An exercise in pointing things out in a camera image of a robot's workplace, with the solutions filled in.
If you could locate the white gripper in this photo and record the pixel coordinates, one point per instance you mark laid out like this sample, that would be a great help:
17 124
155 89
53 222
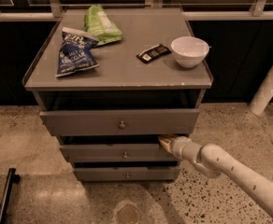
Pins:
178 145

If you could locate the grey drawer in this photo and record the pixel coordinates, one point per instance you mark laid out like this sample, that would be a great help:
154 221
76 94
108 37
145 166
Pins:
115 153
119 122
126 174

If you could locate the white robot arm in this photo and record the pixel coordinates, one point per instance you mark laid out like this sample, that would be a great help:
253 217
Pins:
212 161

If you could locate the grey drawer cabinet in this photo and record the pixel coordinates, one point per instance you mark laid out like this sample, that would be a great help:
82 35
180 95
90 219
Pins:
121 81

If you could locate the grey bottom drawer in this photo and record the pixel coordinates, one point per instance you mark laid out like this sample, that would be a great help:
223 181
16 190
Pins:
126 174

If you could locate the grey top drawer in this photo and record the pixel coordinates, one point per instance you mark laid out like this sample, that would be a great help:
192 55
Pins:
119 122

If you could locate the round floor drain cover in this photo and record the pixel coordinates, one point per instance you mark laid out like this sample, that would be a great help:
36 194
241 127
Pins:
128 214

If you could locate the black snack bar wrapper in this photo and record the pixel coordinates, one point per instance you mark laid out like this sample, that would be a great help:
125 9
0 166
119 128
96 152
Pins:
153 53

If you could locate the white bowl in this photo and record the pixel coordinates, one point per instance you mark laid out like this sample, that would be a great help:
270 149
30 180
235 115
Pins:
189 51

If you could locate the blue chip bag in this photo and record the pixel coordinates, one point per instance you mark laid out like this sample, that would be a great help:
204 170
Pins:
75 52

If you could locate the green chip bag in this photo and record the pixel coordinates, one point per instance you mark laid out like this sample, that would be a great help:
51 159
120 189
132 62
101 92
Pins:
97 23

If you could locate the black object at floor corner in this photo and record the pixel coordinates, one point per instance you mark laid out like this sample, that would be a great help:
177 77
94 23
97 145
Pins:
12 178

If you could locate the metal railing frame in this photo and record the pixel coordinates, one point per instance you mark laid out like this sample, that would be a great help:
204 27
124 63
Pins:
136 3

